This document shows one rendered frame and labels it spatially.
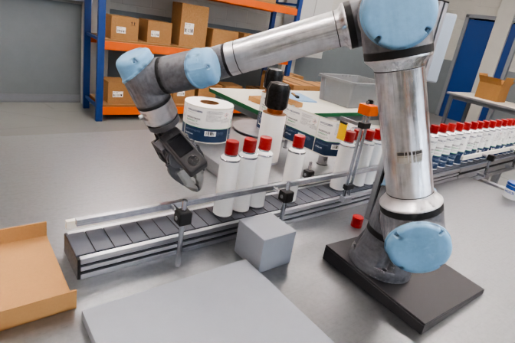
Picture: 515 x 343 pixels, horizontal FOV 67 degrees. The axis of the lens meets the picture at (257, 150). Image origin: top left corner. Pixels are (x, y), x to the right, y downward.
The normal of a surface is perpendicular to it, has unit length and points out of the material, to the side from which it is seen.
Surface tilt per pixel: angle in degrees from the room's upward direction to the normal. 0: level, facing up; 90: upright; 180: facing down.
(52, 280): 0
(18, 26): 90
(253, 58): 108
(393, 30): 82
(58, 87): 90
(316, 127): 90
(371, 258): 70
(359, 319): 0
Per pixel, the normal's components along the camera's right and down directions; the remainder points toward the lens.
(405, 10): -0.21, 0.15
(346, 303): 0.16, -0.93
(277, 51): -0.09, 0.59
